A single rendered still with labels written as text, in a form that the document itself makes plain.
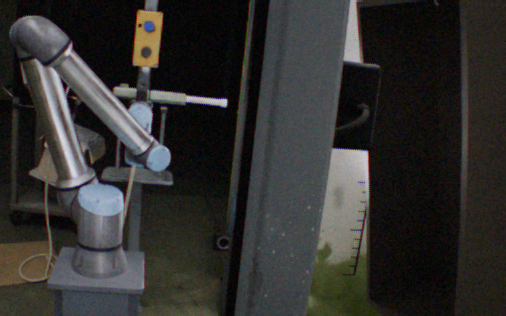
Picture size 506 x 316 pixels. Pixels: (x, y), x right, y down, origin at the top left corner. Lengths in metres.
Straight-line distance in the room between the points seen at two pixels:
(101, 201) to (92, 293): 0.30
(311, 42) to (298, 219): 0.13
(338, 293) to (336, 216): 0.44
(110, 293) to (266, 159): 1.35
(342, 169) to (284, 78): 2.16
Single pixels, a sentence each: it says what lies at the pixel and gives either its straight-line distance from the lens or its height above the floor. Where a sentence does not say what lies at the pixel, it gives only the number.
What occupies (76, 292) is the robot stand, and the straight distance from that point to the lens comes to 1.69.
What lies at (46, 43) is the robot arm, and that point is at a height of 1.37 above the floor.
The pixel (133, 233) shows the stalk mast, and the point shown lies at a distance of 2.65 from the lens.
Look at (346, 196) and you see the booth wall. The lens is 2.55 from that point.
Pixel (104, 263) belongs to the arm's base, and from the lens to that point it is 1.70.
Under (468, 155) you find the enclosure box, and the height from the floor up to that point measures 1.20.
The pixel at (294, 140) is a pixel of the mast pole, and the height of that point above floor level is 1.33.
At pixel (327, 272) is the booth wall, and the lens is 2.67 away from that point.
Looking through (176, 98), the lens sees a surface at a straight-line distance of 2.16.
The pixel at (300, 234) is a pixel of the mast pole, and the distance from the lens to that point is 0.38.
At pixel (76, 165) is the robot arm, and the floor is 0.97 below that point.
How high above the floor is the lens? 1.38
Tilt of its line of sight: 11 degrees down
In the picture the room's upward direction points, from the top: 6 degrees clockwise
